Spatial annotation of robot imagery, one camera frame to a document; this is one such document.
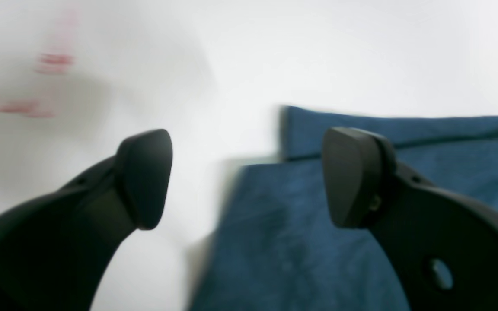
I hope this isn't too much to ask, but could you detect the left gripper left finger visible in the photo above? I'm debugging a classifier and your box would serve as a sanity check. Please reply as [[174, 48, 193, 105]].
[[0, 129, 173, 311]]

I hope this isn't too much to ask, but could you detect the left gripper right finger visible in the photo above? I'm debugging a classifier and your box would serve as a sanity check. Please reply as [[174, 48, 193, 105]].
[[322, 127, 498, 311]]

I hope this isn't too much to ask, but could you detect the dark teal T-shirt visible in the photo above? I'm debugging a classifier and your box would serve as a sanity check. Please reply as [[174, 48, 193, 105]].
[[188, 106, 498, 311]]

